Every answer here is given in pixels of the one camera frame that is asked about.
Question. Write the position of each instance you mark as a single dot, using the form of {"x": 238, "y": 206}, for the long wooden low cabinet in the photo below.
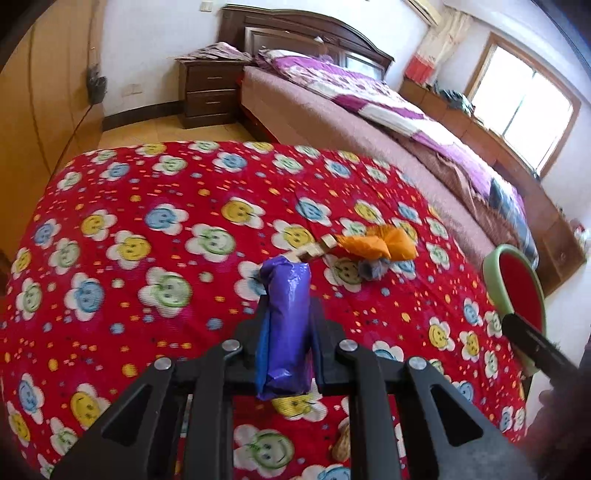
{"x": 560, "y": 253}

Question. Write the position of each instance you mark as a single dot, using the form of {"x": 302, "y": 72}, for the window with wooden frame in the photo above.
{"x": 523, "y": 103}

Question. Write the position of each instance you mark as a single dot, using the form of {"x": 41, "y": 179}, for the blue plaid pillow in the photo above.
{"x": 512, "y": 216}

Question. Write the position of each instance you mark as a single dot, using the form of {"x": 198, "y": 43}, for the green red trash bin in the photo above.
{"x": 514, "y": 288}

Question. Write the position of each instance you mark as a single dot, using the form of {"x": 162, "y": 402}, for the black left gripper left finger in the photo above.
{"x": 176, "y": 418}

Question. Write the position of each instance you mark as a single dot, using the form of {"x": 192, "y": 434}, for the peanut shell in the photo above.
{"x": 341, "y": 451}

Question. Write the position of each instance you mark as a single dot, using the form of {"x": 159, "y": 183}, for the purple white quilt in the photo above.
{"x": 375, "y": 101}

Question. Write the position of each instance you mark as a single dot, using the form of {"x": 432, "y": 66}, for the red white curtain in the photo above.
{"x": 438, "y": 45}

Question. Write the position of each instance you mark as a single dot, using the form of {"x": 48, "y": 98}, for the red smiley flower blanket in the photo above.
{"x": 140, "y": 252}

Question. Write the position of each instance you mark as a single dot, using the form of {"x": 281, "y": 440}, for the teal clothes on cabinet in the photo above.
{"x": 458, "y": 101}

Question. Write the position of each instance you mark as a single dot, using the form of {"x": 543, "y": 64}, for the orange wooden wardrobe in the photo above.
{"x": 46, "y": 113}

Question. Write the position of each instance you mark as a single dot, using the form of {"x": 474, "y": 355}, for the purple plastic bag roll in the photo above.
{"x": 282, "y": 368}

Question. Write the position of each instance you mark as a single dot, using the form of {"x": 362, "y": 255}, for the folded clothes on nightstand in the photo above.
{"x": 219, "y": 51}

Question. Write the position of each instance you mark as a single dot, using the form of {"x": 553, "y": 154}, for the dark wooden nightstand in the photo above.
{"x": 209, "y": 91}

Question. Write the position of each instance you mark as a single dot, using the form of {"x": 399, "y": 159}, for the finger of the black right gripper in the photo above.
{"x": 535, "y": 351}

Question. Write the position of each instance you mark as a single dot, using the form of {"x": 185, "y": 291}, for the dark wooden headboard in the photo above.
{"x": 251, "y": 29}

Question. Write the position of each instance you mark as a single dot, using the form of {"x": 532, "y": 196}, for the white air conditioner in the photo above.
{"x": 426, "y": 11}

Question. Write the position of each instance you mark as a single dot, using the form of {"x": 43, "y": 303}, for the wooden block piece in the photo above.
{"x": 316, "y": 249}

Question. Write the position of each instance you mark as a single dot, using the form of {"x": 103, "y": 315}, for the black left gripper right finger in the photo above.
{"x": 407, "y": 420}

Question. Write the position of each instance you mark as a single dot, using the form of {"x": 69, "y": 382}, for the large bed brown cover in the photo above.
{"x": 295, "y": 116}

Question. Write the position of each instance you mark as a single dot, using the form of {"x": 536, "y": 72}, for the black bag hanging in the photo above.
{"x": 96, "y": 85}

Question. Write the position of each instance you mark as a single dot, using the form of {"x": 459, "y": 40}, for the wall light switch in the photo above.
{"x": 206, "y": 6}

